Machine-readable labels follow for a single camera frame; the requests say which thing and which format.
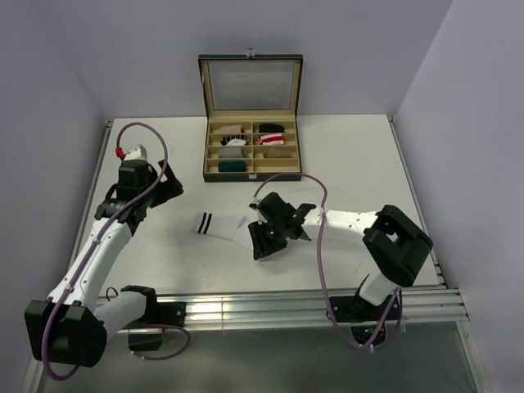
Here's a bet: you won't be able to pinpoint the rolled teal sock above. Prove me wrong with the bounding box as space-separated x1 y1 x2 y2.
218 160 246 173

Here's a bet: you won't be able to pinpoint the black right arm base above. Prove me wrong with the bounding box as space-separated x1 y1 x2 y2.
329 294 403 348

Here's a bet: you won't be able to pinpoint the aluminium table frame rail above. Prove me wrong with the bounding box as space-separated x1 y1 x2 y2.
158 287 468 332

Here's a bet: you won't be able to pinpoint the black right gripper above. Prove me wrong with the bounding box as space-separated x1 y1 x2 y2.
248 217 288 260

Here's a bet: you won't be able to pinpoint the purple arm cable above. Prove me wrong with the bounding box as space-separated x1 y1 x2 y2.
43 121 192 382
251 172 404 351

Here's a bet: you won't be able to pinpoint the brown ribbed sock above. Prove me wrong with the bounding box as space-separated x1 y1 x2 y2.
263 146 296 159

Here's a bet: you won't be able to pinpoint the white sock black stripes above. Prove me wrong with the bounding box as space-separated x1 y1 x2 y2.
192 212 253 251

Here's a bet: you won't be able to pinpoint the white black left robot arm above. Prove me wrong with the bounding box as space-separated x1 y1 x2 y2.
25 158 183 368

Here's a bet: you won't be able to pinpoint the black compartment storage box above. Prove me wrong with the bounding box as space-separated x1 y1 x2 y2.
198 50 304 183

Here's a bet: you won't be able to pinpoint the red white striped sock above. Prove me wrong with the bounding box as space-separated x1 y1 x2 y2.
259 133 285 146

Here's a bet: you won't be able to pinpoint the rolled grey sock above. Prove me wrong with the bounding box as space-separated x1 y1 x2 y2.
217 147 249 159

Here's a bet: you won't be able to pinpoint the rolled black white sock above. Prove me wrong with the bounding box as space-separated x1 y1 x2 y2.
220 135 250 147

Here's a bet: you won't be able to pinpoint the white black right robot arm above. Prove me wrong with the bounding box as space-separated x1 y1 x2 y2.
248 192 433 319

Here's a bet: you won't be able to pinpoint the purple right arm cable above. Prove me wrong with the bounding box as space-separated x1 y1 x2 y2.
251 172 404 351

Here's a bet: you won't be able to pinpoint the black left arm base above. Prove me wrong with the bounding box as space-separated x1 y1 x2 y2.
126 301 191 357

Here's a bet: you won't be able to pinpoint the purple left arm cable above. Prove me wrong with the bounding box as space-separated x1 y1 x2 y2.
43 121 192 382

